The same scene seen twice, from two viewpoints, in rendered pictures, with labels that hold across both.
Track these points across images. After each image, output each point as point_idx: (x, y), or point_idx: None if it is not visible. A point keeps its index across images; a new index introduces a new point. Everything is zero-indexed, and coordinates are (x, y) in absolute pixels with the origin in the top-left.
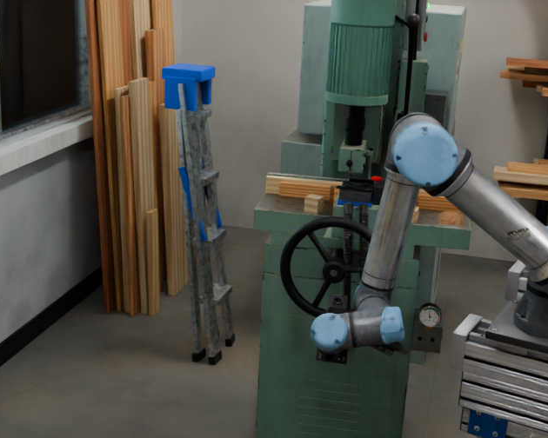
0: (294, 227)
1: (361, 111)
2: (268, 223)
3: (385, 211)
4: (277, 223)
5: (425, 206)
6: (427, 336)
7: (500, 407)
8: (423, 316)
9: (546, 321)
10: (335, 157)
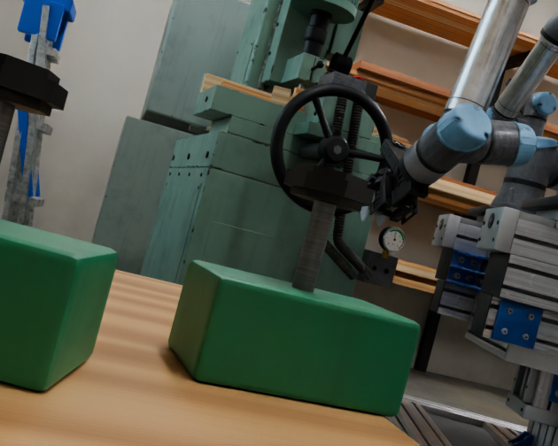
0: (259, 116)
1: (328, 22)
2: (229, 105)
3: (497, 26)
4: (240, 107)
5: None
6: (382, 266)
7: (548, 296)
8: (387, 239)
9: None
10: (274, 78)
